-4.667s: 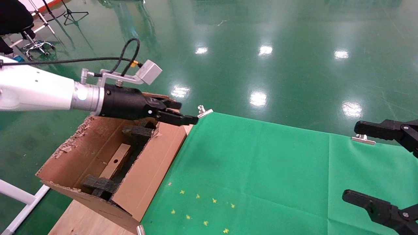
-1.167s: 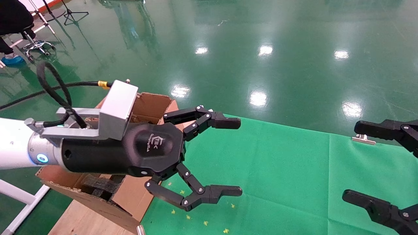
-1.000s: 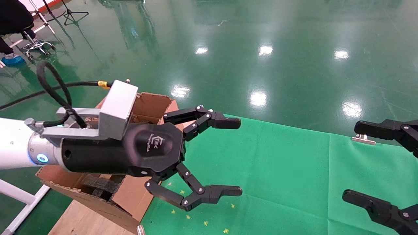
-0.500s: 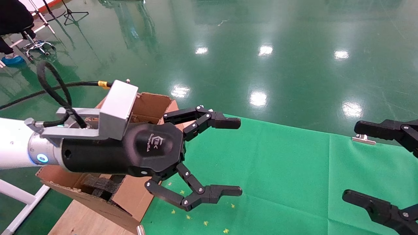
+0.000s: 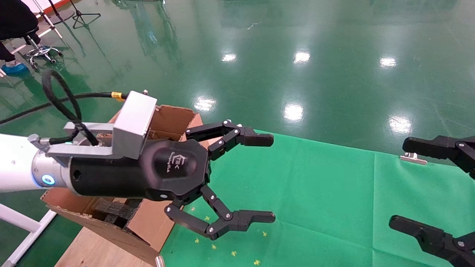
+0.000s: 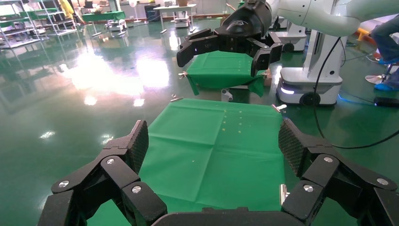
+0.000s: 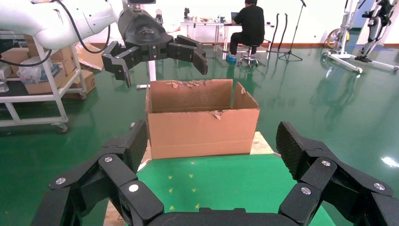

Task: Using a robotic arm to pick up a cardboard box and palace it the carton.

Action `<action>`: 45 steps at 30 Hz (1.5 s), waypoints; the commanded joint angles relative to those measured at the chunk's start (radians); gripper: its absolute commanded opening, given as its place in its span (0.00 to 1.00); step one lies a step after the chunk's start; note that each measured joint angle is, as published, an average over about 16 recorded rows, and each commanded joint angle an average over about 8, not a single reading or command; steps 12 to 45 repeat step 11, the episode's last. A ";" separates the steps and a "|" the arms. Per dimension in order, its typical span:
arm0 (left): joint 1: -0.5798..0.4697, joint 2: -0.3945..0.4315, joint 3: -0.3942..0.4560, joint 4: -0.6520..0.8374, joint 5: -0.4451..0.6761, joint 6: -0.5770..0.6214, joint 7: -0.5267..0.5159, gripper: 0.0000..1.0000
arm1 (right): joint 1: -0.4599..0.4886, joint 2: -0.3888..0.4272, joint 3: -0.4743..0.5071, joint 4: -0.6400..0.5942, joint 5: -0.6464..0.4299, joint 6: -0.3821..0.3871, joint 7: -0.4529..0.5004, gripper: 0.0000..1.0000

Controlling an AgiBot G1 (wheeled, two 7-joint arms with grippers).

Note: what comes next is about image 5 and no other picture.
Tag green table cloth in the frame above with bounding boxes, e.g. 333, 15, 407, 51
160, 130, 475, 267

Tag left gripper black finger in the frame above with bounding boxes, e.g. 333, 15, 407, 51
164, 185, 276, 241
184, 119, 274, 161

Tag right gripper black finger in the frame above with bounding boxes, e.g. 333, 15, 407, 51
389, 215, 475, 267
402, 136, 475, 181

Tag large open cardboard carton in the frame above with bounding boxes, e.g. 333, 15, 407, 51
40, 105, 219, 266

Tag blue shoe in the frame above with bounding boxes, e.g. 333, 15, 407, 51
1, 62, 29, 76

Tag wheeled metal stool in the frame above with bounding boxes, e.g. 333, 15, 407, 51
23, 26, 63, 71

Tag white stand leg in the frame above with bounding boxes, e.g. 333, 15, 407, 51
33, 0, 63, 39

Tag black round base stand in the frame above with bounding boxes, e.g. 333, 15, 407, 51
46, 0, 75, 23

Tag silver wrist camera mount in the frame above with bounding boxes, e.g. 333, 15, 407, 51
46, 90, 158, 160

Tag white table frame leg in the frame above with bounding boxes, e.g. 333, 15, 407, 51
0, 203, 56, 267

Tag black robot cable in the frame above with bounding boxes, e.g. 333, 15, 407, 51
0, 69, 127, 147

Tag black foam packing insert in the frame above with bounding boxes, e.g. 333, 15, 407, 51
91, 198, 143, 227

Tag person in black clothes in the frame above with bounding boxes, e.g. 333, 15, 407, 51
0, 0, 41, 62

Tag black tripod stand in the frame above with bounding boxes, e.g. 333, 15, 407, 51
69, 0, 101, 29

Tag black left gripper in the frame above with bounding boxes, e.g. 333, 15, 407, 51
69, 139, 212, 202

